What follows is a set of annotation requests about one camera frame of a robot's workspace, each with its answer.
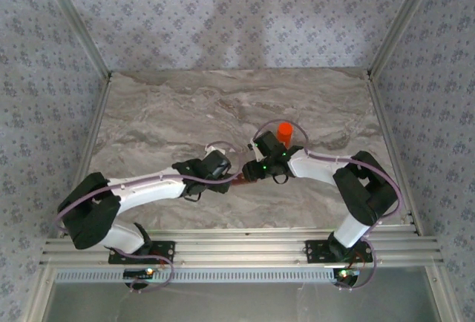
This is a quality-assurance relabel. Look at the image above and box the brown pill organizer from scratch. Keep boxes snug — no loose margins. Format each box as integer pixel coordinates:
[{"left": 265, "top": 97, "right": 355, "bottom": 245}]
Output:
[{"left": 232, "top": 173, "right": 259, "bottom": 188}]

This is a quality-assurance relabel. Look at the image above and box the small controller board green light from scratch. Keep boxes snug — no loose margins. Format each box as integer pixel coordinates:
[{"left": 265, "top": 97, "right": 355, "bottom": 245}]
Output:
[
  {"left": 332, "top": 268, "right": 360, "bottom": 279},
  {"left": 123, "top": 268, "right": 155, "bottom": 279}
]

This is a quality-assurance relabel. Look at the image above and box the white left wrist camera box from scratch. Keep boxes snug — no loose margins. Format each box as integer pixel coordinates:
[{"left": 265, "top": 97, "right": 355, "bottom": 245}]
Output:
[{"left": 204, "top": 142, "right": 235, "bottom": 157}]

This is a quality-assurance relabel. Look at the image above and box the aluminium mounting rail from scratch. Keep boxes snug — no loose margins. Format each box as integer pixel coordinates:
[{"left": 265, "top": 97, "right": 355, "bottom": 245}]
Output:
[{"left": 39, "top": 227, "right": 445, "bottom": 266}]

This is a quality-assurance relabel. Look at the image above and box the grey slotted cable duct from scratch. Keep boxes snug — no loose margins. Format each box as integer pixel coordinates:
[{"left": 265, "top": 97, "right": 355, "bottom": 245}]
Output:
[{"left": 54, "top": 266, "right": 337, "bottom": 284}]

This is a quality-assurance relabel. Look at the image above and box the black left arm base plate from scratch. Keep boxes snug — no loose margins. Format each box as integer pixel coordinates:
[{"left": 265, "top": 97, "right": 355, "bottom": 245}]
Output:
[{"left": 108, "top": 240, "right": 176, "bottom": 265}]

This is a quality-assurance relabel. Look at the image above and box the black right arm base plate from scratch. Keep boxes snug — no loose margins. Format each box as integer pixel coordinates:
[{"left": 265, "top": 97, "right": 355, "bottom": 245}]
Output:
[{"left": 304, "top": 239, "right": 374, "bottom": 263}]

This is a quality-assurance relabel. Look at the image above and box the aluminium table side rail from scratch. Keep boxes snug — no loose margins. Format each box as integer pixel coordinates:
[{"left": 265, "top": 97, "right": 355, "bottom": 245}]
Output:
[
  {"left": 55, "top": 73, "right": 112, "bottom": 240},
  {"left": 365, "top": 73, "right": 426, "bottom": 236}
]

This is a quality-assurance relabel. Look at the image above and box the aluminium frame post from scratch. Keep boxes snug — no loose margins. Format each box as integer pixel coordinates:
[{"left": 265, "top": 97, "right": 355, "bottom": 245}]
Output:
[
  {"left": 366, "top": 0, "right": 445, "bottom": 80},
  {"left": 35, "top": 0, "right": 113, "bottom": 80}
]

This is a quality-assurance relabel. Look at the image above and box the aluminium frame leg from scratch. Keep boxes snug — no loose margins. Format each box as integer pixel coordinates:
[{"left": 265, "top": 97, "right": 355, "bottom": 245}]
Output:
[
  {"left": 425, "top": 266, "right": 458, "bottom": 322},
  {"left": 22, "top": 266, "right": 56, "bottom": 322}
]

